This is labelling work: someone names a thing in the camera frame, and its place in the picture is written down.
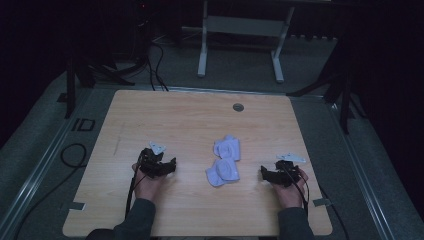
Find person's right hand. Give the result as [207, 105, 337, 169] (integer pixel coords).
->
[272, 168, 310, 209]

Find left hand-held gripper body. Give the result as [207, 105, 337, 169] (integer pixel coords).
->
[137, 140, 168, 179]

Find grey tape piece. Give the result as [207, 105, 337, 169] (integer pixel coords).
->
[68, 201, 87, 212]
[312, 197, 333, 208]

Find white metal table frame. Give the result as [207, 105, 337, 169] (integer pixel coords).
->
[197, 0, 296, 84]

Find black cables on floor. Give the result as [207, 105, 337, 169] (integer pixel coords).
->
[114, 19, 170, 92]

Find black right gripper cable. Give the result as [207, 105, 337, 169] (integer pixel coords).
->
[283, 164, 311, 214]

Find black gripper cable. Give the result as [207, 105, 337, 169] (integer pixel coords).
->
[283, 164, 311, 214]
[124, 164, 148, 219]

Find person's left hand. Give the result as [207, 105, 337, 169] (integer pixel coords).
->
[131, 162, 168, 203]

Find black floor cable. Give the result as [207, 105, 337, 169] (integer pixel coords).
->
[11, 143, 88, 240]

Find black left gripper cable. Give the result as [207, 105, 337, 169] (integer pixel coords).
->
[124, 164, 148, 219]

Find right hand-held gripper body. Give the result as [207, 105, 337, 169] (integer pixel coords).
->
[269, 152, 307, 188]

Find black metal stand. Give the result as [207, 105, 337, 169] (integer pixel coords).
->
[64, 49, 136, 120]
[286, 36, 368, 135]

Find white sock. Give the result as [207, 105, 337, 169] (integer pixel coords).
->
[213, 134, 242, 162]
[205, 157, 241, 188]

